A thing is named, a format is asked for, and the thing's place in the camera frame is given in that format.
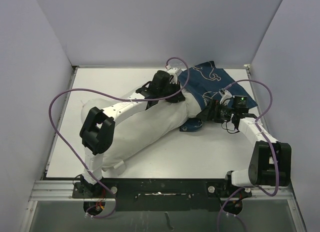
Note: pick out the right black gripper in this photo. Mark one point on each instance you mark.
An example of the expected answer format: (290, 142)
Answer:
(213, 106)

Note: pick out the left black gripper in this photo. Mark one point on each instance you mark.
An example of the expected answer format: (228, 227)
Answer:
(177, 98)

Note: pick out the dark blue embroidered pillowcase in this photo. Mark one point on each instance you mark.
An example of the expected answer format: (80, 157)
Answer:
(202, 84)

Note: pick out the white pillow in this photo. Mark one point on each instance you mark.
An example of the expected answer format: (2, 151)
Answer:
(145, 128)

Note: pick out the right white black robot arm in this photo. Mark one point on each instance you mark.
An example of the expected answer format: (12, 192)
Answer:
(270, 162)

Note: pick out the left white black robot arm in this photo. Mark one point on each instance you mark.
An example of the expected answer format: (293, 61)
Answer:
(98, 128)

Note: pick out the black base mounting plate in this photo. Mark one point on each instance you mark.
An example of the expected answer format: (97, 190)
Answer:
(159, 194)

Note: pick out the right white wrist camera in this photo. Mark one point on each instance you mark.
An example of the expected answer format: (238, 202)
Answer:
(226, 96)

